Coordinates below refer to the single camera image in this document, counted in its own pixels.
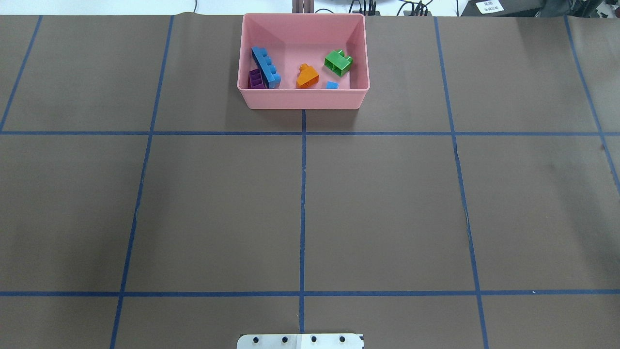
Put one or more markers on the small blue toy block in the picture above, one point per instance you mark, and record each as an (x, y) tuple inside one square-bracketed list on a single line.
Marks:
[(332, 85)]

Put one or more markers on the orange sloped toy block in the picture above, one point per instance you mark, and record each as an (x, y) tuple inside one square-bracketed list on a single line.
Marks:
[(308, 77)]

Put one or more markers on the long blue toy block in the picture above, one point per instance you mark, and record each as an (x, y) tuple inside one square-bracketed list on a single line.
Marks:
[(269, 74)]

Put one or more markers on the purple toy block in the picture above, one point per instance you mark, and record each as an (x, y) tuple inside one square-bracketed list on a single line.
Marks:
[(256, 80)]

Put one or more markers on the green toy block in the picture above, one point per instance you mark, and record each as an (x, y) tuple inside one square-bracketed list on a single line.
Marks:
[(338, 62)]

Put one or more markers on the pink plastic box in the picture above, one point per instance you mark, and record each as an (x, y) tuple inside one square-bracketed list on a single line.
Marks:
[(294, 39)]

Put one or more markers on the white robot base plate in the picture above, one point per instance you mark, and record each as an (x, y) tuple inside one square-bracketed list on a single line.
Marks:
[(302, 341)]

